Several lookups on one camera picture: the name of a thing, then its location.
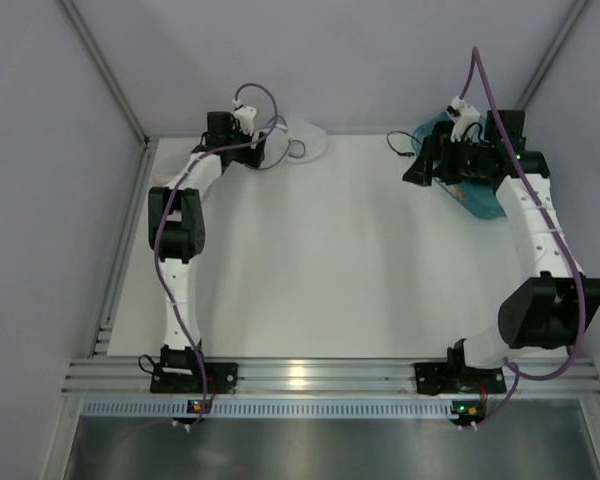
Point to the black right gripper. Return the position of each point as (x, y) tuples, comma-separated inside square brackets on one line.
[(439, 163)]

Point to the right aluminium corner post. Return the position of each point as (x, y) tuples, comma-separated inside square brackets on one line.
[(542, 35)]

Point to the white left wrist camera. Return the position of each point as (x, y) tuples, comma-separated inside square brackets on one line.
[(245, 116)]

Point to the aluminium front rail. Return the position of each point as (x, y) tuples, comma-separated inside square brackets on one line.
[(366, 378)]

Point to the aluminium corner post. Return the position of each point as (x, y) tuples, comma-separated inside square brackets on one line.
[(87, 39), (542, 35)]

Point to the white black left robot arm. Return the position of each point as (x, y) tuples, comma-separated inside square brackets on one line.
[(176, 228)]

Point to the blue-trimmed white mesh laundry bag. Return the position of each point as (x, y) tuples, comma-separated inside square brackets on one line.
[(293, 140)]

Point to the teal plastic tray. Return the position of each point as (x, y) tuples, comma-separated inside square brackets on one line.
[(477, 197)]

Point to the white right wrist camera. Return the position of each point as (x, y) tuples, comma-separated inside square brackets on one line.
[(465, 117)]

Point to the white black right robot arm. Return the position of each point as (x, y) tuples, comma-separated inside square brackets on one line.
[(555, 301)]

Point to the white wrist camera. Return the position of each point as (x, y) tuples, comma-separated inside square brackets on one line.
[(465, 117), (245, 116)]

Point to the white slotted cable duct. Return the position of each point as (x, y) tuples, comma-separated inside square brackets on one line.
[(281, 408)]

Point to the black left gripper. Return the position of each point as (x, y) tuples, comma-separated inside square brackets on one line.
[(255, 151)]

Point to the left aluminium corner post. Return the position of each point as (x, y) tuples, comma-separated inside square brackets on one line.
[(87, 39)]

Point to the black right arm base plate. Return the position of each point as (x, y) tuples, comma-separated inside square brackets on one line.
[(436, 378)]

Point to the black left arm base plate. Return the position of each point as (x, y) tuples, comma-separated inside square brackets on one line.
[(221, 379)]

